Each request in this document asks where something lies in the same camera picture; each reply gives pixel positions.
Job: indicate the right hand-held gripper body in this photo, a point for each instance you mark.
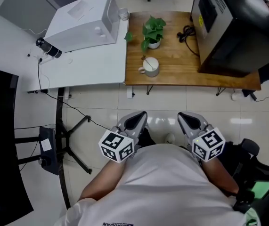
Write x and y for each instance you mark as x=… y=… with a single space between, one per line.
x=208 y=145

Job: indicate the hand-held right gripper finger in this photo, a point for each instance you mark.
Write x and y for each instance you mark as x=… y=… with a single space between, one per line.
x=201 y=119
x=182 y=126

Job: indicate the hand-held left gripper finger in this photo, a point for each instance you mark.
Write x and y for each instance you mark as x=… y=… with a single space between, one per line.
x=122 y=122
x=142 y=128

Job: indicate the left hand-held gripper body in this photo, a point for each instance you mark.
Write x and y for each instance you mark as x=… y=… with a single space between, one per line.
x=115 y=145

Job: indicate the person's right forearm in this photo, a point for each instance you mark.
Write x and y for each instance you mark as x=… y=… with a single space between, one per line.
x=221 y=175

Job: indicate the person's left forearm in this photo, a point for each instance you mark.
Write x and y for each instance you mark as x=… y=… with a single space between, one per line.
x=101 y=180

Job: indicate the person's black trousers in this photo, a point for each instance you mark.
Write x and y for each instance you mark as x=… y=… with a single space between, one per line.
x=147 y=138

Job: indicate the person's white shoe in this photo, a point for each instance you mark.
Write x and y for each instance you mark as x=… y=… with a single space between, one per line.
x=170 y=138

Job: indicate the white power adapter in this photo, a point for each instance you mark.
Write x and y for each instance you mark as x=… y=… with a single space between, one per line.
x=236 y=96

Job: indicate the wooden table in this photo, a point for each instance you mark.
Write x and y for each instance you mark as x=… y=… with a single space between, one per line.
x=172 y=72

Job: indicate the person's white shirt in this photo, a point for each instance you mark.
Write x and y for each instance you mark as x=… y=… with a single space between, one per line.
x=162 y=187

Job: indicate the black mesh office chair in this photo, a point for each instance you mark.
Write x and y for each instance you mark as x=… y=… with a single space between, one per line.
x=266 y=171

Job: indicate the white desk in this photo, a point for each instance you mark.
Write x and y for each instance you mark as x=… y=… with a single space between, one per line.
x=89 y=67

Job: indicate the black belt pack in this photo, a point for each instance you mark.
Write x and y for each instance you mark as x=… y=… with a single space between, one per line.
x=242 y=200

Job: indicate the black box with white label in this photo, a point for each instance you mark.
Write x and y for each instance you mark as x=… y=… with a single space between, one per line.
x=48 y=154

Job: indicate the small white round cap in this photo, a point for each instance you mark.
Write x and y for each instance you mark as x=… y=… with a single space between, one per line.
x=70 y=60

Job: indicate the large black equipment cabinet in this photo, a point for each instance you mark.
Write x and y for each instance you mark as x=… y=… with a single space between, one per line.
x=238 y=32

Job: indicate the green plant in white pot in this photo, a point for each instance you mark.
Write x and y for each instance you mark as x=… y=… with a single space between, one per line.
x=153 y=28

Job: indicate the white microwave oven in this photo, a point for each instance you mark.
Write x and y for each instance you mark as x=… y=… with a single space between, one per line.
x=82 y=29

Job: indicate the black curved monitor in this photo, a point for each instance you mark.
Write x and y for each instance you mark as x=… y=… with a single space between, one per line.
x=0 y=138

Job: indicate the grey cabinet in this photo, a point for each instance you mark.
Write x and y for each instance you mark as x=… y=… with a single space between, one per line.
x=28 y=8

